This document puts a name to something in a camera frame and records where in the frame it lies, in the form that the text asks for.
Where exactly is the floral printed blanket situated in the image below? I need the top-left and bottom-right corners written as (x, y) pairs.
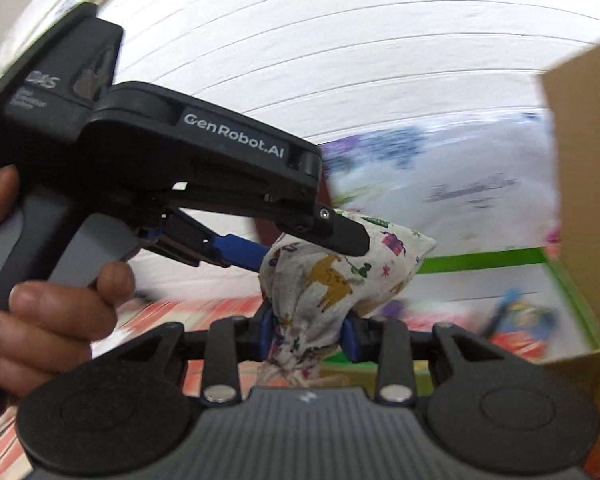
top-left (324, 110), bottom-right (563, 263)

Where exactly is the animal print cloth pouch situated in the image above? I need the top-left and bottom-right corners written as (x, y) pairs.
top-left (256, 214), bottom-right (439, 388)

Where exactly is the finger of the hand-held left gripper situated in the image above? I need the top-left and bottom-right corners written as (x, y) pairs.
top-left (275, 205), bottom-right (371, 257)
top-left (139, 209), bottom-right (272, 274)

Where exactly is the person's left hand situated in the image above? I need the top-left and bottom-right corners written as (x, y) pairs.
top-left (0, 166), bottom-right (137, 402)

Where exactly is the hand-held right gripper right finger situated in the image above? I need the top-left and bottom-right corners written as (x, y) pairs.
top-left (341, 316), bottom-right (520, 406)

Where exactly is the blue yellow packet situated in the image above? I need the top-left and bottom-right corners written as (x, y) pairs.
top-left (480, 287), bottom-right (565, 342)

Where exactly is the red striped bedsheet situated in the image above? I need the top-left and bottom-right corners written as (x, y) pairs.
top-left (0, 295), bottom-right (268, 480)

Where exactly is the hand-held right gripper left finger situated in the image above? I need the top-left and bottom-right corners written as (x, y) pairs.
top-left (115, 309), bottom-right (281, 405)

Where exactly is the cardboard box with green rim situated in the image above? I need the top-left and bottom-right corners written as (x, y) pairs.
top-left (320, 34), bottom-right (600, 480)

